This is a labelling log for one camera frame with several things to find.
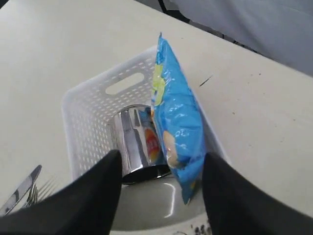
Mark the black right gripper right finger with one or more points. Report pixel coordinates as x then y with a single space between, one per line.
234 206

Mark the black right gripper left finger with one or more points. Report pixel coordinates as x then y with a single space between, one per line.
85 207

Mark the silver metal fork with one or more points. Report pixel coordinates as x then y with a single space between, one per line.
38 194

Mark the grey ceramic bowl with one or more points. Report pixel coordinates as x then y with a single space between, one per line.
156 208

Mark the silver table knife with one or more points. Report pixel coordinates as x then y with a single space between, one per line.
21 191

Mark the silver metal cup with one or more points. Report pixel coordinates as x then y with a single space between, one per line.
133 134

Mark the blue chips bag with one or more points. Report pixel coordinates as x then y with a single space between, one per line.
177 119

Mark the white perforated plastic basket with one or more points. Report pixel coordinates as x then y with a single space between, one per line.
88 107

